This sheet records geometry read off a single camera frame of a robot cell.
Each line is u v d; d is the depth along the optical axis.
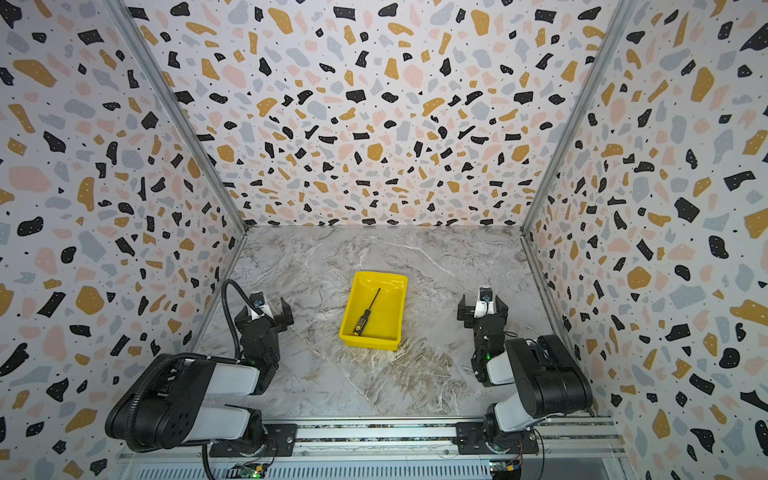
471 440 0.73
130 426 0.39
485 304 0.76
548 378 0.46
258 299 0.75
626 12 0.71
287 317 0.83
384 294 1.01
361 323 0.92
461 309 0.84
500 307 0.84
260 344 0.68
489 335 0.68
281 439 0.73
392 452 0.73
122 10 0.69
